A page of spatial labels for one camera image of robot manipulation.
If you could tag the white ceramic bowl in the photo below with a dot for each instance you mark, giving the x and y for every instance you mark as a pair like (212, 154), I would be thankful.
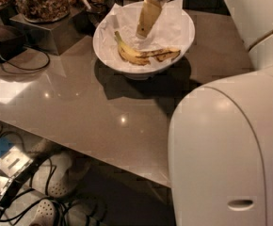
(142, 71)

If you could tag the dark round device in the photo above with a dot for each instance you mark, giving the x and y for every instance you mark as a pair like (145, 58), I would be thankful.
(12, 42)

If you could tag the grey metal stand block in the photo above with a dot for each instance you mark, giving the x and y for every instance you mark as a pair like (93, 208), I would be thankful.
(57, 37)

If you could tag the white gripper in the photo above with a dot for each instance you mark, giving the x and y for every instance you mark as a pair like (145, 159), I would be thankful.
(149, 12)

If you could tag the yellow spotted banana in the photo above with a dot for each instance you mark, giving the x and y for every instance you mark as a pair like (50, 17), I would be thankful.
(142, 58)

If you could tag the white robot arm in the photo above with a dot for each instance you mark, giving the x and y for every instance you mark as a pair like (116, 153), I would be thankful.
(221, 136)

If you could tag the white perforated clog shoe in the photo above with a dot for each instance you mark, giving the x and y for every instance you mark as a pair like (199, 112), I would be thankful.
(60, 174)

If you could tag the grey metal box with blue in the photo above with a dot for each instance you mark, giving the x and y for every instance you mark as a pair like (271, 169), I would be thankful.
(14, 163)

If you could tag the white paper liner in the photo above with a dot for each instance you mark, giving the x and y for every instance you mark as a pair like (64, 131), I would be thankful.
(171, 29)

